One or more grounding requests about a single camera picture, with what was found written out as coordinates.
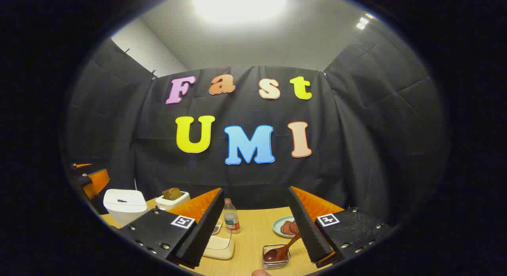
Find white toaster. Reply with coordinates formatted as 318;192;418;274
155;191;191;211

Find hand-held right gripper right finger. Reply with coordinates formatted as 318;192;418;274
288;186;396;268

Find black backdrop cloth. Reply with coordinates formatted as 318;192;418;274
65;21;450;229

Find white rice container clear lid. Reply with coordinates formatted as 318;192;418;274
203;228;235;261

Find wooden spoon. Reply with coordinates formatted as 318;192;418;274
264;232;301;263

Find large ceiling light panel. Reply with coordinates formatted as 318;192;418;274
193;0;288;21

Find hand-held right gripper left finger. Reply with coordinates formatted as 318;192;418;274
118;188;225;269

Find small ceiling light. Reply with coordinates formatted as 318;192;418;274
356;13;375;30

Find glass chopstick holder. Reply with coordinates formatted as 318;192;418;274
262;244;291;269

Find clear plastic bottle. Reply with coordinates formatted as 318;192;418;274
223;198;241;234

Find light green plate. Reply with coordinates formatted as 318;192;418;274
273;216;299;238

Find white rice cooker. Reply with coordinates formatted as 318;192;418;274
103;189;149;228

